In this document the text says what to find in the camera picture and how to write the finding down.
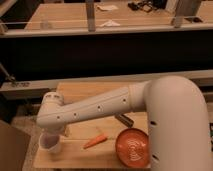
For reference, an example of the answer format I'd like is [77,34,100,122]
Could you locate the orange carrot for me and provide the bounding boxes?
[83,134,108,149]

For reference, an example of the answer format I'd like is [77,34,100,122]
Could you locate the orange ridged plate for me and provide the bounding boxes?
[115,128,150,168]

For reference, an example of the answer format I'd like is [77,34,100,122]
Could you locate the white paper sheet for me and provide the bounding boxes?
[97,5,118,11]

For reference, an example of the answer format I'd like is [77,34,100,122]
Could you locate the wooden table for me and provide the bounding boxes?
[32,81,161,170]

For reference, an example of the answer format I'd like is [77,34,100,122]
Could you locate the white crumpled paper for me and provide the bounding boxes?
[100,20,120,27]

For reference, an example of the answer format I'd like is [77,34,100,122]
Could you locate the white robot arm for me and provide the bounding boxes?
[37,76,213,171]

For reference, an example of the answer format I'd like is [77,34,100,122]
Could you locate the black items on far table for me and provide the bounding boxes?
[127,0,167,13]

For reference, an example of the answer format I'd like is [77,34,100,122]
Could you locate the clear plastic bottle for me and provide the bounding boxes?
[40,14,52,29]

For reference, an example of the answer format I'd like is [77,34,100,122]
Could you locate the black rectangular block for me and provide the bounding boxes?
[115,114,134,128]

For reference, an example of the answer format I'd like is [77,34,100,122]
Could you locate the brown cardboard box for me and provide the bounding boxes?
[0,120,30,171]

